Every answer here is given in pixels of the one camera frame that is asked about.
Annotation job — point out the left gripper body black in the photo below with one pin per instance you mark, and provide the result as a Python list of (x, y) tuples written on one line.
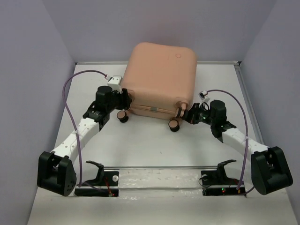
[(118, 102)]

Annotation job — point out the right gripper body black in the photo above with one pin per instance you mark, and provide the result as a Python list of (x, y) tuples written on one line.
[(198, 115)]

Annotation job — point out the pink hard-shell suitcase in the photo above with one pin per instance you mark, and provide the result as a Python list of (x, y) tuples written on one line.
[(160, 80)]

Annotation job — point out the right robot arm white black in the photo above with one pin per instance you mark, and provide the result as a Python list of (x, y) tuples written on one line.
[(269, 168)]

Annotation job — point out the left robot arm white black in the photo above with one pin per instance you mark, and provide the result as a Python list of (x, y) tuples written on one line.
[(60, 170)]

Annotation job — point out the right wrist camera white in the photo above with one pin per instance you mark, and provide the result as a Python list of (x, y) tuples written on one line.
[(204, 100)]

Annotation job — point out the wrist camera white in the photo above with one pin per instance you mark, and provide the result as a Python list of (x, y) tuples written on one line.
[(115, 83), (204, 100)]

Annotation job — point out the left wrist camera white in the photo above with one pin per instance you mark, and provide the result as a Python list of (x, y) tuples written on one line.
[(115, 83)]

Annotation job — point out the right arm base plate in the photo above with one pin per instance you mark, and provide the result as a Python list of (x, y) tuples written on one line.
[(215, 182)]

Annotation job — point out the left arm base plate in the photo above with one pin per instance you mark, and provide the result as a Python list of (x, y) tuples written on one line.
[(105, 183)]

